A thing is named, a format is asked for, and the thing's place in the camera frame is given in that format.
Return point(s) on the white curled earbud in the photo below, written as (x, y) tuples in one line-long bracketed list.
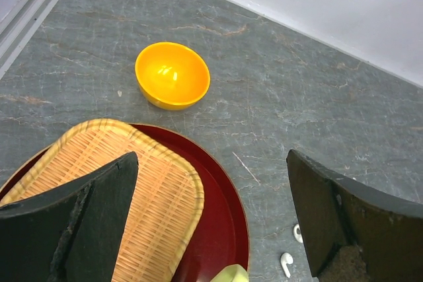
[(297, 233)]

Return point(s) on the orange plastic bowl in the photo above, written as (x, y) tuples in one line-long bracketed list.
[(171, 76)]

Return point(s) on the white stemmed earbud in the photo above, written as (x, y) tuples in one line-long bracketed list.
[(286, 260)]

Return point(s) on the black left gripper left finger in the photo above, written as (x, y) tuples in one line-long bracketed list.
[(72, 232)]

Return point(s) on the pale green mug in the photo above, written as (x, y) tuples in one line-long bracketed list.
[(232, 273)]

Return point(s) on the woven bamboo tray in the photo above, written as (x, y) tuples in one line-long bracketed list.
[(167, 203)]

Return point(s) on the dark red round tray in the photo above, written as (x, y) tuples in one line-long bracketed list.
[(221, 236)]

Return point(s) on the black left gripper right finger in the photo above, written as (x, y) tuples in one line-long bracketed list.
[(353, 232)]

